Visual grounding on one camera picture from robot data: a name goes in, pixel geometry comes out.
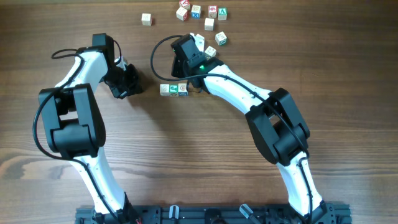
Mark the plain wooden block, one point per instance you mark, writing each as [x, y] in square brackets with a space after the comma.
[146, 19]
[209, 24]

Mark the red letter block top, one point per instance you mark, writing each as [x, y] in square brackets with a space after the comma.
[184, 4]

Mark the green letter J block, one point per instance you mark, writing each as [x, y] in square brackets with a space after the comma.
[173, 90]

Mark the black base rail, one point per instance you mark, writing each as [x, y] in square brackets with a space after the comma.
[328, 213]

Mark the plain wooden block far left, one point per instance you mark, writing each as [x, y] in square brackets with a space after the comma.
[146, 19]

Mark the yellow edged wooden block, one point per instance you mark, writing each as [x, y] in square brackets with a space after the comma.
[164, 89]

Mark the blue edged picture block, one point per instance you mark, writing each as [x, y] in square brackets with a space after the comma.
[182, 89]

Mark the red number 6 block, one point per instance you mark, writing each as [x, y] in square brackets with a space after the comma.
[212, 11]

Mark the red edged wooden block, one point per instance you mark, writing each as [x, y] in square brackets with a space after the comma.
[182, 13]

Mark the green letter A block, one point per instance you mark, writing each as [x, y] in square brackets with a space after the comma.
[222, 13]

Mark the plain wooden block centre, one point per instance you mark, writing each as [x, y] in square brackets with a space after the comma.
[209, 24]

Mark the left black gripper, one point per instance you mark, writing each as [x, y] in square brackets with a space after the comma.
[125, 82]

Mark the green edged block lower right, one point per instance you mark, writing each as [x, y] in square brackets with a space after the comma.
[210, 52]

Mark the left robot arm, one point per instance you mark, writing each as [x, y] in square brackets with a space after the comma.
[68, 125]

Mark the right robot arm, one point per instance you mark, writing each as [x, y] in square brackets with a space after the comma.
[277, 127]

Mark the blue X letter block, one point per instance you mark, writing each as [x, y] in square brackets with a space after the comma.
[196, 11]

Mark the green edged block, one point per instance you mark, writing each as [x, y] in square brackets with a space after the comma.
[221, 38]
[210, 52]

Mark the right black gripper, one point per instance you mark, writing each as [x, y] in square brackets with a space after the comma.
[177, 65]

